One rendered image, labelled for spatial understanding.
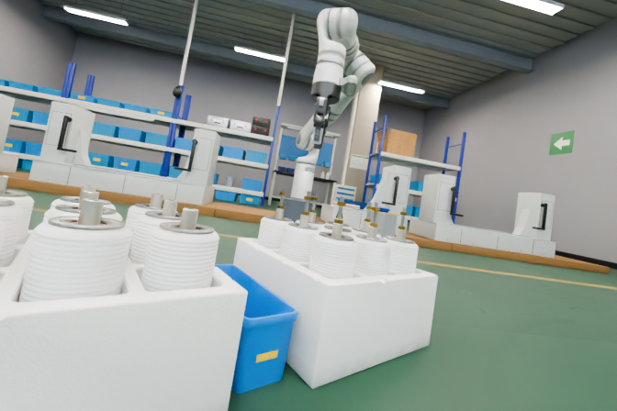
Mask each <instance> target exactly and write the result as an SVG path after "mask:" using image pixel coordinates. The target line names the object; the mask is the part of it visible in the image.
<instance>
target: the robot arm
mask: <svg viewBox="0 0 617 411"><path fill-rule="evenodd" d="M357 24H358V16H357V14H356V12H355V11H354V10H353V9H352V8H350V7H340V8H326V9H323V10H322V11H321V12H320V13H319V15H318V18H317V29H318V35H319V55H318V60H317V66H316V70H315V72H314V77H313V83H312V87H311V93H310V97H311V99H312V100H313V101H315V102H317V103H316V104H315V112H314V115H313V117H312V118H311V119H310V121H309V122H308V123H307V124H306V126H304V127H303V128H302V129H301V131H300V132H299V133H298V135H297V139H296V145H297V147H298V148H299V149H302V150H308V155H307V156H304V157H298V158H297V164H296V169H295V175H294V181H293V186H292V191H291V196H290V199H292V200H297V201H302V202H306V199H304V196H307V192H308V191H309V192H311V190H312V185H313V178H314V172H315V167H316V162H317V159H318V156H319V151H320V150H321V149H322V144H323V139H324V136H325V134H326V128H327V126H329V125H330V124H332V123H333V122H335V121H336V119H337V118H338V117H339V116H340V114H341V113H342V111H343V110H344V108H345V107H347V105H348V104H349V103H350V102H351V100H352V99H353V98H354V97H355V96H356V94H357V93H358V92H359V91H360V90H361V89H362V88H363V87H364V86H365V85H366V83H367V82H368V81H369V80H370V79H371V78H372V76H373V75H374V73H375V71H376V67H375V65H374V64H373V63H372V62H371V61H370V60H369V59H368V58H367V57H366V56H365V55H364V54H363V53H362V52H361V51H359V40H358V38H357V36H356V30H357ZM330 39H331V40H330ZM343 72H345V74H346V75H347V77H345V78H343ZM323 128H324V129H323Z"/></svg>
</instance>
